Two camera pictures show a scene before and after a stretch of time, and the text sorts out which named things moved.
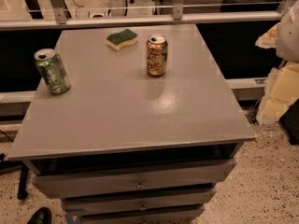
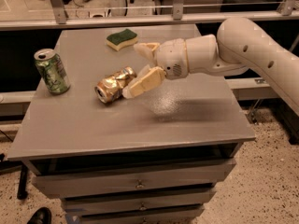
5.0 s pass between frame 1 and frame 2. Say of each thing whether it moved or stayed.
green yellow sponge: stayed
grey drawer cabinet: stayed
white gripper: moved
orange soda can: moved
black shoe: stayed
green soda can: stayed
